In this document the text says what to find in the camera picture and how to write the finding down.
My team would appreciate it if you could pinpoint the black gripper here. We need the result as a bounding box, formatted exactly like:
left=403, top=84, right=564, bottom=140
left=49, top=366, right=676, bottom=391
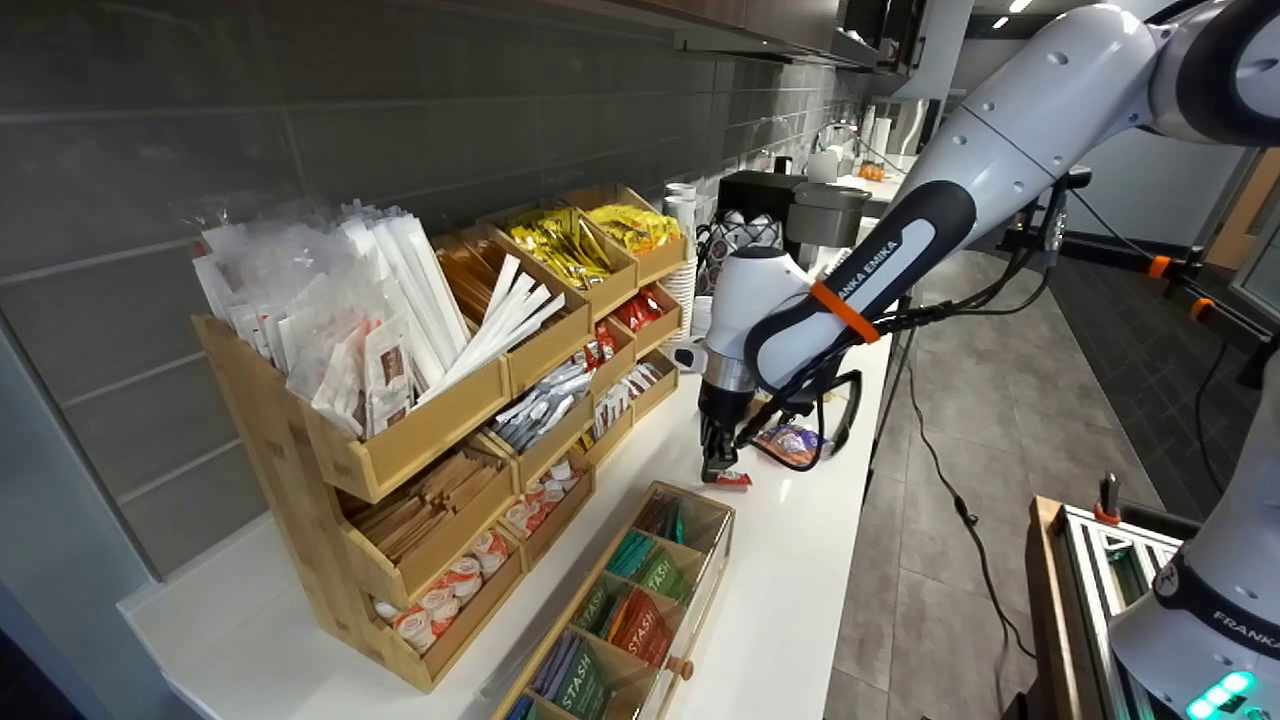
left=699, top=381, right=759, bottom=490

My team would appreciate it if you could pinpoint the red white packet pile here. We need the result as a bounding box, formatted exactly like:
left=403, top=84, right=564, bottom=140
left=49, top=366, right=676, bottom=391
left=375, top=533, right=517, bottom=658
left=496, top=458, right=586, bottom=535

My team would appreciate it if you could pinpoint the silver packet pile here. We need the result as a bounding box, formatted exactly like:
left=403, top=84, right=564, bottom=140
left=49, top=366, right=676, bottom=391
left=489, top=360, right=596, bottom=458

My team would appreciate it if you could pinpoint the yellow packet pile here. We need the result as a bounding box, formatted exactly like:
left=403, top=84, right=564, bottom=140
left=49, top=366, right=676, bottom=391
left=586, top=195, right=689, bottom=264

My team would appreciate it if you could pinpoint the gold packet pile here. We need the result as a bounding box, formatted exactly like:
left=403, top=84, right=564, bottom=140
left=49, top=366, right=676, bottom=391
left=500, top=205, right=630, bottom=292

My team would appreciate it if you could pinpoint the brown stick packet pile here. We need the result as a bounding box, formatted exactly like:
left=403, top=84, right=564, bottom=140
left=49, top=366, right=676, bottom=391
left=348, top=443, right=517, bottom=566

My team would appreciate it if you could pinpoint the wooden shelf organizer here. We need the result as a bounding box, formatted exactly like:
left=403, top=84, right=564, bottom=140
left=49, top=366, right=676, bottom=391
left=192, top=182, right=695, bottom=696

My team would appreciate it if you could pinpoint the small wooden tray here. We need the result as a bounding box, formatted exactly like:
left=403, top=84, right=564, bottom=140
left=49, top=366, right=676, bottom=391
left=747, top=415, right=842, bottom=478

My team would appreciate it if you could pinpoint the white striped sachet pile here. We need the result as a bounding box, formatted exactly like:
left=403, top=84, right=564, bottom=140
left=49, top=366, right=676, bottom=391
left=759, top=424, right=828, bottom=465

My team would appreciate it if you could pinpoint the wooden tea box clear lid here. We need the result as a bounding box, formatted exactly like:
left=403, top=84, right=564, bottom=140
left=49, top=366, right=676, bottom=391
left=493, top=478, right=742, bottom=720

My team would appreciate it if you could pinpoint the green tea bag pile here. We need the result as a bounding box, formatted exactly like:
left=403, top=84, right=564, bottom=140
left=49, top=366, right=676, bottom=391
left=606, top=533, right=695, bottom=606

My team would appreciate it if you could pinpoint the red tea bag pile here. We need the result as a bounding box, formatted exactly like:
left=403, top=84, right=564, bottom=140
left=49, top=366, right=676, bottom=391
left=590, top=592, right=676, bottom=674

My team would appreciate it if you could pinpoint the paper cup stack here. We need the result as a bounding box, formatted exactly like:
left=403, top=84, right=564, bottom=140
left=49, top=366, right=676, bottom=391
left=662, top=177, right=706, bottom=277

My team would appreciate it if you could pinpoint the purple tea bag pile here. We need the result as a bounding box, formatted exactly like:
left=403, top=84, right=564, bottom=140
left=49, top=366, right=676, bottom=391
left=532, top=634, right=617, bottom=720

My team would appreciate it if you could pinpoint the white stir stick bundle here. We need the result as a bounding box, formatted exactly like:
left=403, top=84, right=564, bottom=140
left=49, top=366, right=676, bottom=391
left=443, top=252, right=573, bottom=391

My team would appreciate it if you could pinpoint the black coffee machine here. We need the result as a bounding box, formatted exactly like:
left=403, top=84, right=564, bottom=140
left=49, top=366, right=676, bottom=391
left=718, top=169, right=873, bottom=252

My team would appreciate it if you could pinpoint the clear wrapped napkin pile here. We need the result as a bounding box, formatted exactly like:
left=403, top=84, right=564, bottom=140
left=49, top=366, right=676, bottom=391
left=192, top=195, right=472, bottom=439

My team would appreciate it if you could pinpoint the orange black stand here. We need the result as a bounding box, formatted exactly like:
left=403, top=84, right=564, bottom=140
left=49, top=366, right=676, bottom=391
left=1057, top=229, right=1280, bottom=328

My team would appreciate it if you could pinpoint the orange arm strap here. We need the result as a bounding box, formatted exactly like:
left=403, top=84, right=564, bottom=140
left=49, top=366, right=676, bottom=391
left=809, top=280, right=885, bottom=345

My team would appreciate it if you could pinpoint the black floor cable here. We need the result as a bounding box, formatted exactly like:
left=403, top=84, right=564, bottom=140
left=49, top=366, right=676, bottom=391
left=900, top=331, right=1048, bottom=674

